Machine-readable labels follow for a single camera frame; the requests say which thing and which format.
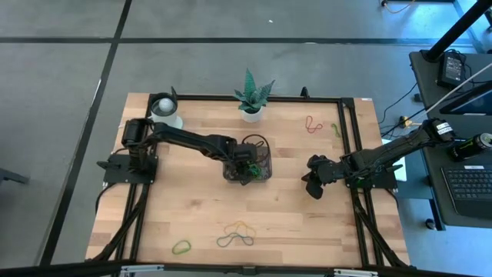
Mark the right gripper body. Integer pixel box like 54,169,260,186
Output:
318,158,349,185

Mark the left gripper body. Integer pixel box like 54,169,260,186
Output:
233,142,259,170

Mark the red rubber band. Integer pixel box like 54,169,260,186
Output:
305,115,324,135

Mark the grey translucent plastic bin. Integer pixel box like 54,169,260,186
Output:
221,144,273,182

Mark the potted green snake plant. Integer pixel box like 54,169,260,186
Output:
233,68,276,124

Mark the white paper sheet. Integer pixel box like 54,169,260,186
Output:
382,138,408,182

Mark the white cylindrical table lamp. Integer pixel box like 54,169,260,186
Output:
148,91,185,130

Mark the black desk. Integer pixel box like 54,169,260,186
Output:
395,49,492,232

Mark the black laptop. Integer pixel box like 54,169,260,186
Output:
440,164,492,222

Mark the black drink can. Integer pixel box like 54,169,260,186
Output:
450,132,492,162

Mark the black power adapter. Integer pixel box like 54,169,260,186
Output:
437,52,466,89

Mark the black flat monitor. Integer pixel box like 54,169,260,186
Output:
439,80,492,116

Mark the black diagonal pole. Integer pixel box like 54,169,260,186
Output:
422,0,492,62

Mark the black horizontal beam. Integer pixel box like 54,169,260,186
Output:
0,260,492,277

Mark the grey chair leg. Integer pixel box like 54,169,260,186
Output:
0,168,30,185

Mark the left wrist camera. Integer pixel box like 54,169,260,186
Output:
234,144,258,162

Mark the black camera cable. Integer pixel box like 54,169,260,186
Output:
241,133,270,155

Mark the black aluminium table frame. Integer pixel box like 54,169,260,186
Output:
86,86,412,270

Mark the black floor cable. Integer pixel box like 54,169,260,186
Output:
378,82,420,135

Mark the silver metal bracket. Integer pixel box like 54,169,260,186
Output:
119,264,165,277
333,268,380,277

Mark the white cable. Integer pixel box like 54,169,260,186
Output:
424,61,492,115

